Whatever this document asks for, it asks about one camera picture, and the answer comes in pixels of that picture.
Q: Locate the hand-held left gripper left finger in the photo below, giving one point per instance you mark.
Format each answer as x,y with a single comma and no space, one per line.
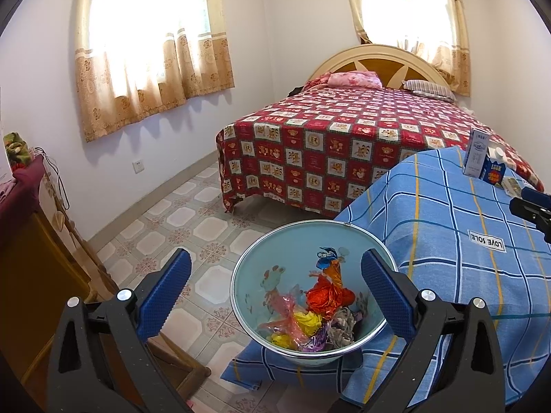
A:
165,294

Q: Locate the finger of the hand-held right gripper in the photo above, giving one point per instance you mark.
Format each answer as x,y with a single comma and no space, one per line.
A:
531,213
538,198

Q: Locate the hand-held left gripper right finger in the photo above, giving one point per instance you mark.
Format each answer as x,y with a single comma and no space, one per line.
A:
387,294

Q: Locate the grey wrapper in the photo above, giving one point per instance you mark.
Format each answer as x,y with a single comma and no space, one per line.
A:
342,325

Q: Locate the red-orange plastic bag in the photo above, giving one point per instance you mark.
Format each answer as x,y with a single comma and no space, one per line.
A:
327,299

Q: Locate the orange snack packet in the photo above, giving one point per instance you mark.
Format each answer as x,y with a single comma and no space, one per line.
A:
331,266

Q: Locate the yellow plastic bag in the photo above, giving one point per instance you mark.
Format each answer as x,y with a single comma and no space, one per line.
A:
308,322

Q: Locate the purple snack wrapper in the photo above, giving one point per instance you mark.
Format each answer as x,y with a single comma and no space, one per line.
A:
312,346

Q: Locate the pink transparent plastic bag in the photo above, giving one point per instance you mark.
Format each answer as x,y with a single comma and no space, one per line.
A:
284,314

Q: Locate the light blue trash bin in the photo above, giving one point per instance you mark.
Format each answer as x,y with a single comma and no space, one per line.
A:
275,258

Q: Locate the clear green snack packet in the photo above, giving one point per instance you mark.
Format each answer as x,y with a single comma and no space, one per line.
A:
512,185

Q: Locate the blue milk carton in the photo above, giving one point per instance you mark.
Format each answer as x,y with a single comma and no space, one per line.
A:
493,172

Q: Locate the white carton box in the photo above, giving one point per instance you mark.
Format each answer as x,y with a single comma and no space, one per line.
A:
477,152

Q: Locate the blue checked tablecloth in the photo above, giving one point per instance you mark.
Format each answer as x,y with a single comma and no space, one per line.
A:
452,232

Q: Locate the striped pillow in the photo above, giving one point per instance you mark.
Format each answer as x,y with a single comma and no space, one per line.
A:
428,89

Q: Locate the narrow beige patterned curtain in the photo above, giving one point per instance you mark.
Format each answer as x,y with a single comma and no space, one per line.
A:
456,51

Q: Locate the red checked bedspread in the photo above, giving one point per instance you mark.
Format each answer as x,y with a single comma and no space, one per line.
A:
323,137

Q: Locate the maroon cloth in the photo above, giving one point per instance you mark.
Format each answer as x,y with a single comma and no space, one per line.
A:
23,189

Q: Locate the green plush toy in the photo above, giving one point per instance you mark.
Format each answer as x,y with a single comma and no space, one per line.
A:
17,146

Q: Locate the cream wooden bed headboard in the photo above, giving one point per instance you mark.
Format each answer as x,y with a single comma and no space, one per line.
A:
379,58

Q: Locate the pink floral pillow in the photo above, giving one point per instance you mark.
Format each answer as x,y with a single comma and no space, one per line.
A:
353,79

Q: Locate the dark cloth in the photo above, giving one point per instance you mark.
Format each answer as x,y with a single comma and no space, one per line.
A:
297,91

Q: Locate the wide beige patterned curtain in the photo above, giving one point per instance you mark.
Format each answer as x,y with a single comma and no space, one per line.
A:
142,51

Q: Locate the white wall socket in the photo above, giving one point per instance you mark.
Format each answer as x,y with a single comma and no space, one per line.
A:
138,166

